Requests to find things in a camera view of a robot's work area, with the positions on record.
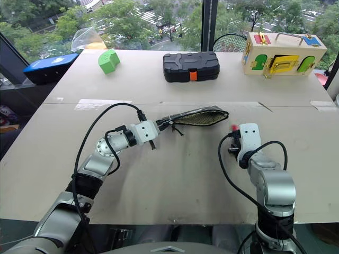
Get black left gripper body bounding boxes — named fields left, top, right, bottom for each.
left=149, top=120, right=164, bottom=151

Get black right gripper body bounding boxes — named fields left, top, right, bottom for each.
left=227, top=132, right=242, bottom=162

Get black grid pattern pouch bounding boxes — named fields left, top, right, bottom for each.
left=155, top=105, right=230, bottom=138

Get black tool case orange latch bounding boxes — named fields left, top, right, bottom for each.
left=162, top=51, right=221, bottom=84

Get green plastic block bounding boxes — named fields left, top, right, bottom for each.
left=97, top=48, right=121, bottom=75

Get wooden lock box colourful doors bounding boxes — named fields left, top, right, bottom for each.
left=241, top=32, right=328, bottom=80

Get black badminton racket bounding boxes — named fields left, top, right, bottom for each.
left=212, top=33, right=248, bottom=52

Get red object beside table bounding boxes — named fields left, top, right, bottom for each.
left=314, top=72, right=329, bottom=86

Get clear plastic bag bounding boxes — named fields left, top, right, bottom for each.
left=71, top=26, right=107, bottom=53

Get silver robot torso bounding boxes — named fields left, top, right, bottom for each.
left=100, top=240, right=240, bottom=254

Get blue and black device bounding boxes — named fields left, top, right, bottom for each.
left=23, top=52, right=81, bottom=86

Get colourful patterned bag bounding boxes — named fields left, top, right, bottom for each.
left=0, top=104, right=20, bottom=125

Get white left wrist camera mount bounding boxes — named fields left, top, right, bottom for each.
left=130, top=120, right=161, bottom=146

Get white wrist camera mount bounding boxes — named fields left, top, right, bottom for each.
left=130, top=120, right=161, bottom=146
left=237, top=122, right=262, bottom=162

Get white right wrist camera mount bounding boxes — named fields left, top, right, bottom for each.
left=237, top=122, right=262, bottom=162

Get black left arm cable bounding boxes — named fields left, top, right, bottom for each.
left=71, top=102, right=147, bottom=254

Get black window frame post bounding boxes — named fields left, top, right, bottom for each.
left=201, top=0, right=219, bottom=52

